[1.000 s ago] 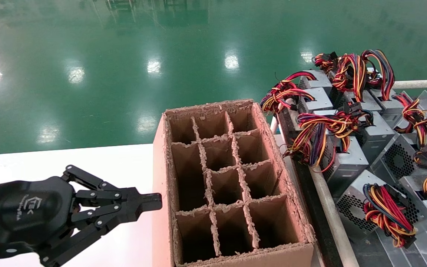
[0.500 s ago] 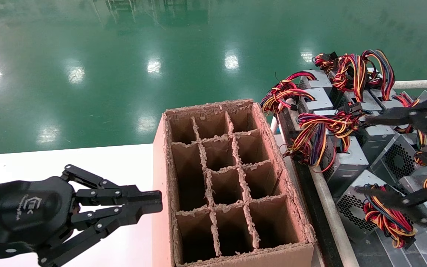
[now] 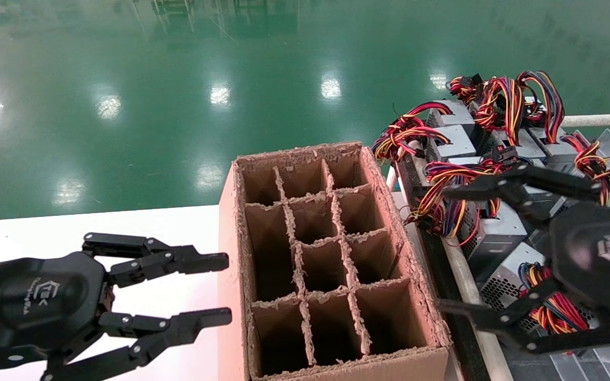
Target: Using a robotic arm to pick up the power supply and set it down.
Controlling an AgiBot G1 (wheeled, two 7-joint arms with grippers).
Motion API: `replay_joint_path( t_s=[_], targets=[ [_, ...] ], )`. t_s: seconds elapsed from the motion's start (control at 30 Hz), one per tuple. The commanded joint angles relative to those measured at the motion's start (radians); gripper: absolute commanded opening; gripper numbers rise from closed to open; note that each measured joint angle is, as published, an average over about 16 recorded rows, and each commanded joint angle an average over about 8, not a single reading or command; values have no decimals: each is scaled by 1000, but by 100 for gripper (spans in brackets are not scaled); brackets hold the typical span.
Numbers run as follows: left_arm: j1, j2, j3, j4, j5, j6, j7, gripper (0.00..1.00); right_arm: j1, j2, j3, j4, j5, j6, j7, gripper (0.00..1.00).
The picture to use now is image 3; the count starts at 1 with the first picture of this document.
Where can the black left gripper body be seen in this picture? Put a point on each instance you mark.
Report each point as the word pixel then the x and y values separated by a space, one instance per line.
pixel 35 301

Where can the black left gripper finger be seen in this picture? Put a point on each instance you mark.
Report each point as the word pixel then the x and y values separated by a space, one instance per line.
pixel 188 323
pixel 178 260

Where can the cardboard box with dividers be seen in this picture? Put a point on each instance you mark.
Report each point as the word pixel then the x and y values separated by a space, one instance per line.
pixel 231 264

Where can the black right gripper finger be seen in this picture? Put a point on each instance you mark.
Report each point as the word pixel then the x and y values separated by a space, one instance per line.
pixel 517 180
pixel 469 312

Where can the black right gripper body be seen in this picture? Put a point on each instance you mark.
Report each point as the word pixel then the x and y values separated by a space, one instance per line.
pixel 601 254

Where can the clear plastic divider tray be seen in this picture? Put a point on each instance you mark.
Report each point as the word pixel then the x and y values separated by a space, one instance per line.
pixel 564 370

